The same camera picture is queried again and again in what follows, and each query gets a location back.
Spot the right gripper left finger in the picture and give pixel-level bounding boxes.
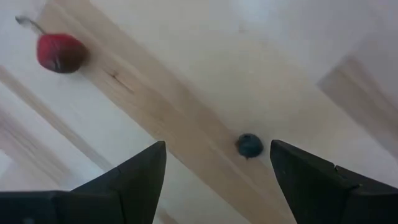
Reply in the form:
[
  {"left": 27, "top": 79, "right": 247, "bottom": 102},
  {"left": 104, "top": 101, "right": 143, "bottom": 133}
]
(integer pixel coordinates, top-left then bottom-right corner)
[{"left": 0, "top": 140, "right": 167, "bottom": 224}]

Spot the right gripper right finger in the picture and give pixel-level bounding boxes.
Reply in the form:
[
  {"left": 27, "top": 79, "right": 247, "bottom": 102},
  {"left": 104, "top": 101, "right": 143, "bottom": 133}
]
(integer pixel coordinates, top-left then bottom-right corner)
[{"left": 269, "top": 139, "right": 398, "bottom": 224}]

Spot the dark toy blueberry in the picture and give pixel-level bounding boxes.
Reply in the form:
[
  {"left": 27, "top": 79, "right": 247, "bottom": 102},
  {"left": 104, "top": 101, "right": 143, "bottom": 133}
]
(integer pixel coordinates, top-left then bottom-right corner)
[{"left": 235, "top": 133, "right": 264, "bottom": 159}]

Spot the red toy cherry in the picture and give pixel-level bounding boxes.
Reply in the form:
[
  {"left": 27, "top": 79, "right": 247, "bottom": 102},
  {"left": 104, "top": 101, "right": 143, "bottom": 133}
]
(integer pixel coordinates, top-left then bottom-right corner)
[{"left": 14, "top": 15, "right": 90, "bottom": 75}]

